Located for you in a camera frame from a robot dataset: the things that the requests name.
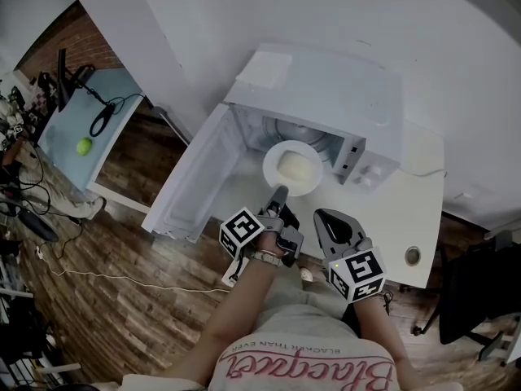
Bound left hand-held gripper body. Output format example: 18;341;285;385
218;204;304;268

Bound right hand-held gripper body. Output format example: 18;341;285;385
323;237;387;304

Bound white round plate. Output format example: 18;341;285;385
262;139;325;198

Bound white microwave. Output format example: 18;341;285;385
141;42;404;244

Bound person's right forearm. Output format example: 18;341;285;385
352;295;416;376

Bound person's left forearm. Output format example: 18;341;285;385
162;258;282;382

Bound person's left hand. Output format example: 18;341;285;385
255;235;283;257

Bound white office desk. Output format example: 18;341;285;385
203;120;444;289

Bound person's grey trousers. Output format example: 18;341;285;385
264;266;351;321

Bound person's white printed shirt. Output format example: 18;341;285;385
121;303;465;391

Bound black office chair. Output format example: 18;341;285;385
413;230;521;362

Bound white side table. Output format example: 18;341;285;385
488;217;521;240

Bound black desk lamp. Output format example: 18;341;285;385
56;48;117;138

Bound light blue table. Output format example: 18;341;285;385
38;69;151;215

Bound silver wrist bracelet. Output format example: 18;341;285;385
250;249;284;267

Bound thin grey wire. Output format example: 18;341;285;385
402;168;447;179

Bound long white floor cable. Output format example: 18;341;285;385
35;246;231;293

